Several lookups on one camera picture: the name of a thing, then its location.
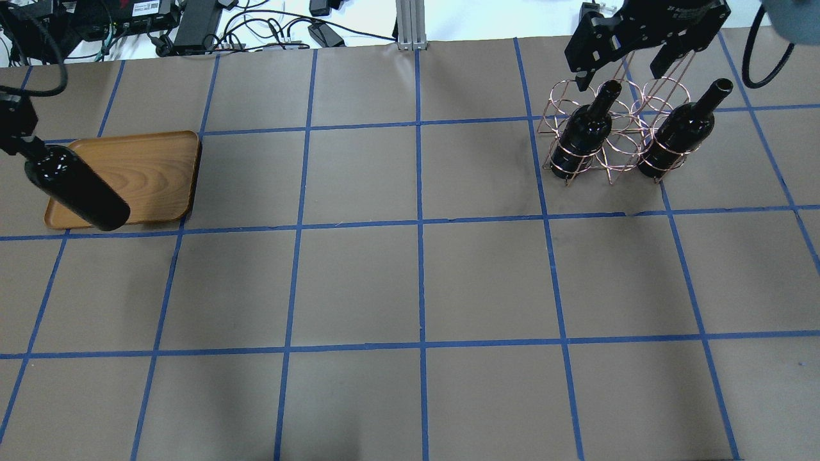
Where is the copper wire bottle basket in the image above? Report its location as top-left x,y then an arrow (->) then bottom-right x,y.
536,51 -> 695,186

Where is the black power adapter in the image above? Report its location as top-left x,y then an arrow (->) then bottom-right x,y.
172,1 -> 222,54

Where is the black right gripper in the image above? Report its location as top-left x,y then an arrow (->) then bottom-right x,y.
564,1 -> 732,92

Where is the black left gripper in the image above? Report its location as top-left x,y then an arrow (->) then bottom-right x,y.
1,93 -> 39,158

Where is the dark wine bottle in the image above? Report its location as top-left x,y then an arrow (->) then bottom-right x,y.
23,144 -> 131,231
637,78 -> 734,180
550,79 -> 623,181

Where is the aluminium frame post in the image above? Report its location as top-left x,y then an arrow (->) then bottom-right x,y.
395,0 -> 429,51

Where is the wooden serving tray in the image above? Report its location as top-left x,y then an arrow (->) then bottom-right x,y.
67,131 -> 201,225

